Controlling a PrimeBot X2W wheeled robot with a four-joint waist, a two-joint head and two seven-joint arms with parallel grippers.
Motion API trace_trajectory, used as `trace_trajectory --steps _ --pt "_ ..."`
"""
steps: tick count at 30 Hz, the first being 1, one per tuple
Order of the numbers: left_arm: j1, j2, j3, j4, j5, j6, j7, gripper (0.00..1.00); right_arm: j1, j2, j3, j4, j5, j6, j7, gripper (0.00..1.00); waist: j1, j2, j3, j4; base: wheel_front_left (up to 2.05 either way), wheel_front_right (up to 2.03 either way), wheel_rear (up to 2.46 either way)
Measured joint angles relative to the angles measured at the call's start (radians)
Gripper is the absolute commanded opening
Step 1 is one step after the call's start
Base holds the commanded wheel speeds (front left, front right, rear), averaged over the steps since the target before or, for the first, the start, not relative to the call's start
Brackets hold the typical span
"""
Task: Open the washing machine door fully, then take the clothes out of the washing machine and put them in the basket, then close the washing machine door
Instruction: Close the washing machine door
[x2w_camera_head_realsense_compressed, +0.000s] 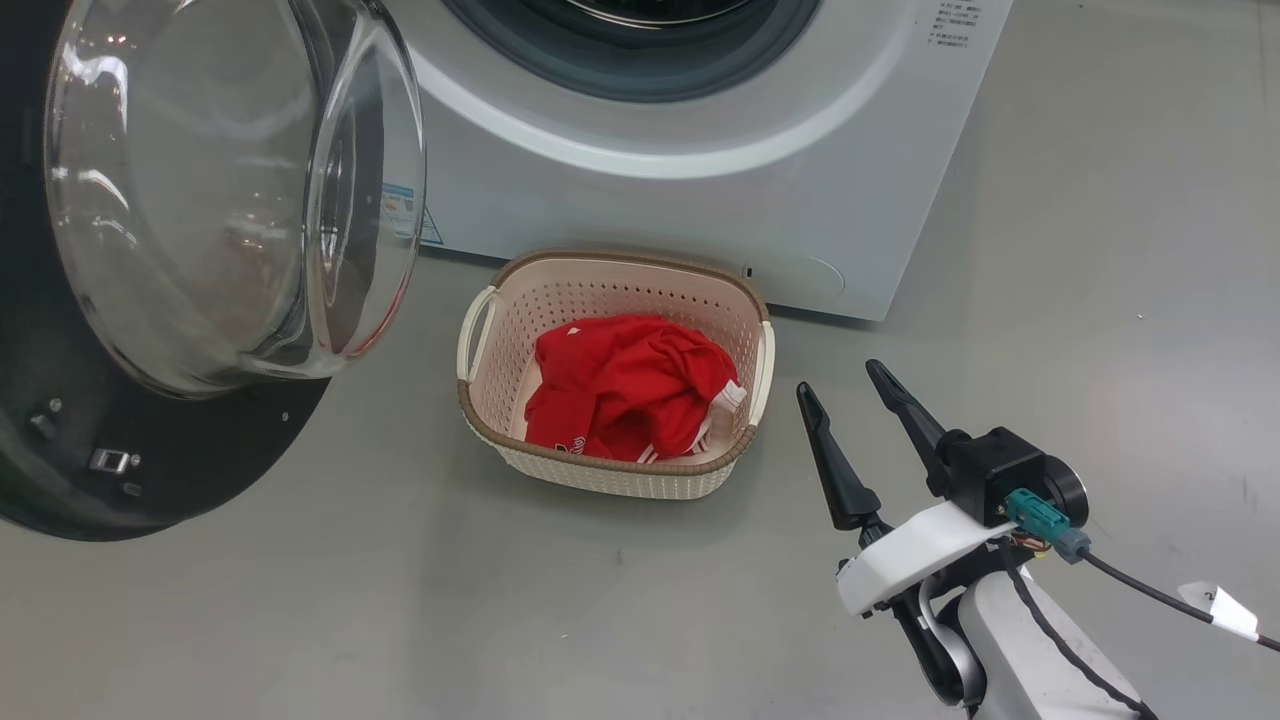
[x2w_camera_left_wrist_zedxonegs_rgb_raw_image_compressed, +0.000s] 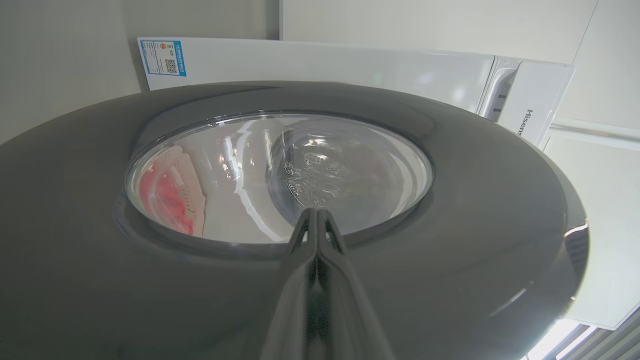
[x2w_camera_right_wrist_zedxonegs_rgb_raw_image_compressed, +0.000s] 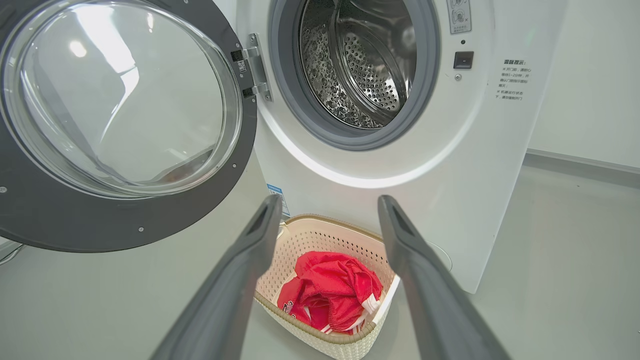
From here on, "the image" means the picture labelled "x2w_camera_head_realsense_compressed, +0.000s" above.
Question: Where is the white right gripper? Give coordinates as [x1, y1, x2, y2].
[796, 359, 1016, 617]

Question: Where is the red and white garment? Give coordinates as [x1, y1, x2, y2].
[523, 314, 749, 464]

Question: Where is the black round glass washer door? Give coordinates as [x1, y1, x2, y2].
[0, 0, 429, 543]

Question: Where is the cream perforated laundry basket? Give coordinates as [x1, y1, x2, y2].
[457, 250, 777, 501]

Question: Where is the white front-load washing machine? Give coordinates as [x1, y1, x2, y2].
[385, 0, 1016, 323]

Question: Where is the blue energy label sticker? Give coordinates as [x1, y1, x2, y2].
[380, 183, 444, 248]

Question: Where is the teal camera cable connector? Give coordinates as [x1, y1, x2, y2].
[1005, 488, 1093, 564]

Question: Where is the black camera cable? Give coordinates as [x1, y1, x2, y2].
[1085, 550, 1280, 653]

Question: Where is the white cable tag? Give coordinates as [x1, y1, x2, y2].
[1178, 581, 1261, 642]

